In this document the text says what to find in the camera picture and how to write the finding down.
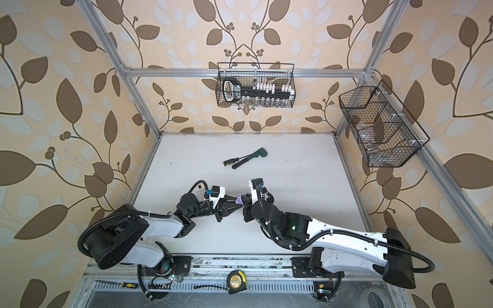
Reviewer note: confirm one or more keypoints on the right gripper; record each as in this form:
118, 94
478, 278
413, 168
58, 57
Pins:
248, 207

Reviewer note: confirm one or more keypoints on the black yellow screwdriver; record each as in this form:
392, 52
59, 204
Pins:
235, 159

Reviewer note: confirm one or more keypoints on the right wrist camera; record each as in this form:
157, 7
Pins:
258, 191

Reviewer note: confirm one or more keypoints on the right wire basket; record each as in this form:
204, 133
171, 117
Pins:
386, 132

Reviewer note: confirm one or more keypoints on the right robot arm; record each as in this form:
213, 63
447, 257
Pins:
336, 250

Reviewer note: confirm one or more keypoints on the green pipe wrench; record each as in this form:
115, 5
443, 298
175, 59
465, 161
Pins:
259, 153

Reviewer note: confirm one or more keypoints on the purple round charging case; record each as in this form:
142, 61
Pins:
239, 200

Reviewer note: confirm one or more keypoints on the grey tape roll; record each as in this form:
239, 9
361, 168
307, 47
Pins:
375, 298

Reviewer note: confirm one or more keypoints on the back wire basket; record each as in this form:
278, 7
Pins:
278, 73

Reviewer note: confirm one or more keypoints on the black socket tool set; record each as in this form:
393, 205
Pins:
258, 92

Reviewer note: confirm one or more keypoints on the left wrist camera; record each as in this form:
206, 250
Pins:
214, 195

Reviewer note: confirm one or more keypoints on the small yellow-handled screwdriver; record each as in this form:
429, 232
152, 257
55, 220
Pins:
115, 285

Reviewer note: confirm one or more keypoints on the wire basket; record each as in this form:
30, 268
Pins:
278, 73
386, 132

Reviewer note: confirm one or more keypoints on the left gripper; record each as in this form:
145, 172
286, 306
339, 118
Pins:
224, 205

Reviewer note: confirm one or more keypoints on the yellow black tape measure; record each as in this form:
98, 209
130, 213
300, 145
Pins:
236, 282

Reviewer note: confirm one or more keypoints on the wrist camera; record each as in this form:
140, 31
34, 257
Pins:
258, 191
214, 195

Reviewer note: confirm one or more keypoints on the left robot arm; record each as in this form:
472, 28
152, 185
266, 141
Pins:
123, 236

